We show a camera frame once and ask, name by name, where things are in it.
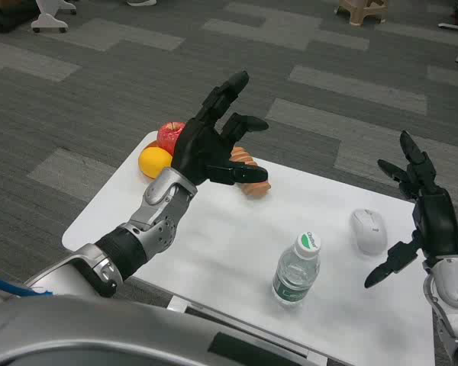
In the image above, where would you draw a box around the clear water bottle green label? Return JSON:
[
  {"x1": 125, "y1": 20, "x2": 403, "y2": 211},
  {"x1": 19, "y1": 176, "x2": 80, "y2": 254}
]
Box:
[{"x1": 271, "y1": 231, "x2": 322, "y2": 307}]

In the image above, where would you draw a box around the red apple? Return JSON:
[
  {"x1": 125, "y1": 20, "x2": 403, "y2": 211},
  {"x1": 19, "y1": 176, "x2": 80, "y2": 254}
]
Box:
[{"x1": 156, "y1": 120, "x2": 187, "y2": 156}]

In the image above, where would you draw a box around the white partition on castors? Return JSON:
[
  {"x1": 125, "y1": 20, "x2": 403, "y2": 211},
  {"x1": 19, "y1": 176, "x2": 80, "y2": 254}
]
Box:
[{"x1": 31, "y1": 0, "x2": 77, "y2": 34}]

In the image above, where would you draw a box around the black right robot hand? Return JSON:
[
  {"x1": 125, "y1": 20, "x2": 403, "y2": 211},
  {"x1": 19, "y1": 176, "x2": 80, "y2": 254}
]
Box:
[{"x1": 364, "y1": 130, "x2": 458, "y2": 290}]

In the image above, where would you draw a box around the white computer mouse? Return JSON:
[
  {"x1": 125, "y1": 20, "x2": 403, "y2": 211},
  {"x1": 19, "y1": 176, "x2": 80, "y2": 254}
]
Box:
[{"x1": 350, "y1": 208, "x2": 389, "y2": 255}]

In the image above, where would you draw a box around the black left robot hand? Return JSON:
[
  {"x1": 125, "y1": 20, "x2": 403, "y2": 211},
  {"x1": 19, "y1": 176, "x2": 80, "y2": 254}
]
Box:
[{"x1": 170, "y1": 70, "x2": 270, "y2": 188}]

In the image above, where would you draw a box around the ridged brown bread roll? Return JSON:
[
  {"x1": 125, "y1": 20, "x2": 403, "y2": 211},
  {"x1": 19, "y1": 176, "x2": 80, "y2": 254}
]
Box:
[{"x1": 228, "y1": 146, "x2": 272, "y2": 198}]

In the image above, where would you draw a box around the blue cable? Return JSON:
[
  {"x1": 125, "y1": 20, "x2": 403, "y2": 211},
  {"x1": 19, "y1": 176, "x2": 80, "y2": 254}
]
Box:
[{"x1": 0, "y1": 273, "x2": 54, "y2": 298}]

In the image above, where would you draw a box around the silver robot chest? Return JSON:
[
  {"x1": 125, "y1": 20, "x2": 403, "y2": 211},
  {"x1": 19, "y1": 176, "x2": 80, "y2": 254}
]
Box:
[{"x1": 0, "y1": 293, "x2": 321, "y2": 366}]

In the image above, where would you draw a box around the yellow lemon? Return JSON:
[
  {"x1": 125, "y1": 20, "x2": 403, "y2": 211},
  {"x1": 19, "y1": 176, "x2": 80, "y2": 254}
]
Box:
[{"x1": 137, "y1": 146, "x2": 173, "y2": 180}]

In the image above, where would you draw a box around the beige plastic stool dark seat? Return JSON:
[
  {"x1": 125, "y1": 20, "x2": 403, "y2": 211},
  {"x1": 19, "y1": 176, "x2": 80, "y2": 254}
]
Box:
[{"x1": 335, "y1": 0, "x2": 389, "y2": 26}]

